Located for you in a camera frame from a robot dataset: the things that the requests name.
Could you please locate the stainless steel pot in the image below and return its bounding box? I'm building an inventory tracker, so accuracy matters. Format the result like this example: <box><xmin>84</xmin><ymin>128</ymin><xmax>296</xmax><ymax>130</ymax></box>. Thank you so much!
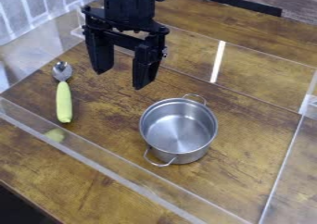
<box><xmin>139</xmin><ymin>93</ymin><xmax>217</xmax><ymax>168</ymax></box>

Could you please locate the clear acrylic barrier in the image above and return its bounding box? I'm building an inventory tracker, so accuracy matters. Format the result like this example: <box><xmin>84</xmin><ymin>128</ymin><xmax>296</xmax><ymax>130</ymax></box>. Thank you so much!
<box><xmin>0</xmin><ymin>96</ymin><xmax>250</xmax><ymax>224</ymax></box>

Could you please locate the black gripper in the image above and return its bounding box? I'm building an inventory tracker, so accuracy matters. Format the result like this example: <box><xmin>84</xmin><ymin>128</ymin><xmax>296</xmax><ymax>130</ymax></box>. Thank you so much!
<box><xmin>81</xmin><ymin>0</ymin><xmax>169</xmax><ymax>90</ymax></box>

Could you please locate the black bar on table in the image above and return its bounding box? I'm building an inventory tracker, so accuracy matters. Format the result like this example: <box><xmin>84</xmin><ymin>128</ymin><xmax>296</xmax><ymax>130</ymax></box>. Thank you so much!
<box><xmin>205</xmin><ymin>0</ymin><xmax>282</xmax><ymax>17</ymax></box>

